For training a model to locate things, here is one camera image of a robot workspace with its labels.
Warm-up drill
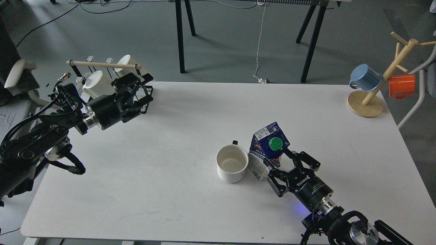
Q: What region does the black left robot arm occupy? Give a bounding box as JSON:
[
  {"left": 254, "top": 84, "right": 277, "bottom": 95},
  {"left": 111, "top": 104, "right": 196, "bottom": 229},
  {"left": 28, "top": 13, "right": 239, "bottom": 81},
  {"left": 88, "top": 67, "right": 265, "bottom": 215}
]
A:
[{"left": 0, "top": 73, "right": 154, "bottom": 197}]

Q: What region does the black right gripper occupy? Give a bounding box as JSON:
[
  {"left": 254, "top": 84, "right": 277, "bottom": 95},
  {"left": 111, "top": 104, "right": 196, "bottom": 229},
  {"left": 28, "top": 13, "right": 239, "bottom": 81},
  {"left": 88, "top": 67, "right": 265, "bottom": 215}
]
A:
[{"left": 263, "top": 149, "right": 333, "bottom": 212}]

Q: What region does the white smiley face mug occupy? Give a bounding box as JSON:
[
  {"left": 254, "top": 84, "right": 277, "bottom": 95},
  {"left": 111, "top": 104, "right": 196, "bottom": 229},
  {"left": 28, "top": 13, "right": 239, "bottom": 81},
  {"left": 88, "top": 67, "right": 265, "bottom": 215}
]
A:
[{"left": 216, "top": 141, "right": 249, "bottom": 184}]

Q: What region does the blue white milk carton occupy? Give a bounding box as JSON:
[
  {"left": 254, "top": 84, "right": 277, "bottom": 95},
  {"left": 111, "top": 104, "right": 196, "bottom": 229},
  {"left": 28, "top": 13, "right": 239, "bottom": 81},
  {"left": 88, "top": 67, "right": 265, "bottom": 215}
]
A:
[{"left": 247, "top": 122, "right": 291, "bottom": 181}]

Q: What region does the blue mug on tree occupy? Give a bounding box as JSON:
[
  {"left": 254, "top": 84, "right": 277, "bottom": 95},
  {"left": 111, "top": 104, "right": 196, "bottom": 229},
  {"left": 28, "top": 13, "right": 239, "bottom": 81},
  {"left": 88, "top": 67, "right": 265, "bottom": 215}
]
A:
[{"left": 349, "top": 64, "right": 383, "bottom": 92}]

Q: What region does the black wire mug rack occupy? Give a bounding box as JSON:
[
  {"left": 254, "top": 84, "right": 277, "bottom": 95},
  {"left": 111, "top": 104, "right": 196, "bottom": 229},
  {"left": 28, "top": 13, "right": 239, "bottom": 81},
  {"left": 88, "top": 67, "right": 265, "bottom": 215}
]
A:
[{"left": 66, "top": 60, "right": 154, "bottom": 114}]

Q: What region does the black legged background table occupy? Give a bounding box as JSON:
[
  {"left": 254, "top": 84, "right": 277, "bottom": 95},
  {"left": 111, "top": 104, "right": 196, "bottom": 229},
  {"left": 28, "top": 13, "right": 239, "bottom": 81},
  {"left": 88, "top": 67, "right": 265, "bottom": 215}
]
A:
[{"left": 174, "top": 0, "right": 337, "bottom": 83}]

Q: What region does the black cable on floor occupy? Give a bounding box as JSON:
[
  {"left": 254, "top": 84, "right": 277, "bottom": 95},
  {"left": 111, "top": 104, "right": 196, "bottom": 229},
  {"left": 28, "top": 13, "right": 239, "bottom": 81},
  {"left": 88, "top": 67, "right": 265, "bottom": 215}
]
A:
[{"left": 15, "top": 0, "right": 133, "bottom": 48}]

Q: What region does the grey office chair left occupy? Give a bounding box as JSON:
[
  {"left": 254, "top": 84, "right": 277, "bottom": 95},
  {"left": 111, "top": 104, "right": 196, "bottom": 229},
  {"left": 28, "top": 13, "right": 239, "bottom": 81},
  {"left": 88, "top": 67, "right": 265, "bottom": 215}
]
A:
[{"left": 0, "top": 59, "right": 49, "bottom": 139}]

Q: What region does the white mug on rack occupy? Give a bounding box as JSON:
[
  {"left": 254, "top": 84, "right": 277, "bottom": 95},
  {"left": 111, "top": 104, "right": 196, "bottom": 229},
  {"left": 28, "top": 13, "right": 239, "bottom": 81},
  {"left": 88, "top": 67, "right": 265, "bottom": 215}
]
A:
[
  {"left": 82, "top": 71, "right": 115, "bottom": 99},
  {"left": 114, "top": 55, "right": 152, "bottom": 85}
]

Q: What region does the white mug front on rack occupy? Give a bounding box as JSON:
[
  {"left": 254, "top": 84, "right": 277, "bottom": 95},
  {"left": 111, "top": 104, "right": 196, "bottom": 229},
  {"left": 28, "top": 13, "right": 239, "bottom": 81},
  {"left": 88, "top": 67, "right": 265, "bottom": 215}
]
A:
[{"left": 82, "top": 71, "right": 115, "bottom": 99}]

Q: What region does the white mug rear on rack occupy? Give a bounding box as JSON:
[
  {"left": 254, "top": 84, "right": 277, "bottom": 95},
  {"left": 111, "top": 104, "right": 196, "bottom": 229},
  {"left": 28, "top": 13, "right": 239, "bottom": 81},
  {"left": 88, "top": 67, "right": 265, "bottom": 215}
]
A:
[{"left": 114, "top": 55, "right": 152, "bottom": 85}]

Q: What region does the wooden mug tree stand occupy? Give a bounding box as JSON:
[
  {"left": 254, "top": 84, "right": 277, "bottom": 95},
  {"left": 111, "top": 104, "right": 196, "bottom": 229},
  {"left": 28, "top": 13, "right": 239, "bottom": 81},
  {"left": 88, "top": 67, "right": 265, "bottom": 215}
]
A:
[{"left": 347, "top": 32, "right": 435, "bottom": 118}]

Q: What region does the orange mug on tree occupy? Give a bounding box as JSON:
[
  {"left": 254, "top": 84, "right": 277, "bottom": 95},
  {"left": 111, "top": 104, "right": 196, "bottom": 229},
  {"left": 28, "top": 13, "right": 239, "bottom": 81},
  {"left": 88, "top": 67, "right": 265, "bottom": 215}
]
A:
[{"left": 388, "top": 74, "right": 416, "bottom": 100}]

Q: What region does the white chair frame right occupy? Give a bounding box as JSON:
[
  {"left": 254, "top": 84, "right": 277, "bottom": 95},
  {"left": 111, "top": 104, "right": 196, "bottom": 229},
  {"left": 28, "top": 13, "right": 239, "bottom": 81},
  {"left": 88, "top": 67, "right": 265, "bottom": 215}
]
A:
[{"left": 397, "top": 46, "right": 436, "bottom": 130}]

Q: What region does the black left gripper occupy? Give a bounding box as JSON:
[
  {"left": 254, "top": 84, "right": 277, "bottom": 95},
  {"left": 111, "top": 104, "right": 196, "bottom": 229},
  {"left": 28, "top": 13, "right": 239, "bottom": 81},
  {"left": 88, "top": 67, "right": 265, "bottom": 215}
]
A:
[{"left": 87, "top": 73, "right": 154, "bottom": 130}]

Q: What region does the white cable on floor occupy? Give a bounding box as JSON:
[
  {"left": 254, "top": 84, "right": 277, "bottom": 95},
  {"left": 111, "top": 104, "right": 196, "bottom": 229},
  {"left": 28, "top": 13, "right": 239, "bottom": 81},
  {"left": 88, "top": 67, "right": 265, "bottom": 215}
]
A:
[{"left": 252, "top": 0, "right": 271, "bottom": 84}]

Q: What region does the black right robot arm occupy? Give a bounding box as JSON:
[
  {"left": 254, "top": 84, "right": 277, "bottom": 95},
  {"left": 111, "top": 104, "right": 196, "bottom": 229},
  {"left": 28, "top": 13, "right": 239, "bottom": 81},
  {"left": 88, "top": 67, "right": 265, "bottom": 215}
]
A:
[{"left": 263, "top": 149, "right": 411, "bottom": 245}]

